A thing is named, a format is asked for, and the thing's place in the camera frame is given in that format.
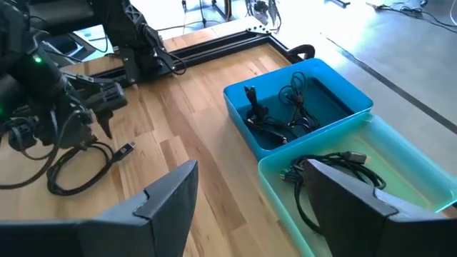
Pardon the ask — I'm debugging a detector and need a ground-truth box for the black aluminium table frame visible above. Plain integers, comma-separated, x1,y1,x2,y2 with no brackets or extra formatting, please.
89,30,317,89

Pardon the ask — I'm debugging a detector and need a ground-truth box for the thin black USB cable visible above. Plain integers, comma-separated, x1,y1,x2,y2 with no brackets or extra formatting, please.
277,71,321,133

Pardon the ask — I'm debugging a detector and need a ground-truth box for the long black looped USB cable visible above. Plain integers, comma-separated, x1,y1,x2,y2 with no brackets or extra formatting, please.
245,119,291,146

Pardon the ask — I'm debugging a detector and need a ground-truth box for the blue plastic bin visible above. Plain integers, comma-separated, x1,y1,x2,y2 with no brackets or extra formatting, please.
223,58,374,161

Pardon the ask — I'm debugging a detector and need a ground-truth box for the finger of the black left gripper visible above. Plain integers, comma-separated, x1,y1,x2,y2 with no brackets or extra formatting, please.
96,110,115,140

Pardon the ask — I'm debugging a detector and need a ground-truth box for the black floor cable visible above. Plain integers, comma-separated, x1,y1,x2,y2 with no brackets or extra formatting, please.
366,0,457,33

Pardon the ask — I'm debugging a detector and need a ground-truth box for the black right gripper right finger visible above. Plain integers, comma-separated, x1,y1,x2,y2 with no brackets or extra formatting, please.
303,158,457,257

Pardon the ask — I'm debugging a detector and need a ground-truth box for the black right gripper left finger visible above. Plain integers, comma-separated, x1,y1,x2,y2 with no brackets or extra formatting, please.
79,159,199,257

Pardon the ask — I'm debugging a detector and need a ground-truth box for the teal plastic bin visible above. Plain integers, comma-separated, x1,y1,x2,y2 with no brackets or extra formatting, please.
257,113,457,257

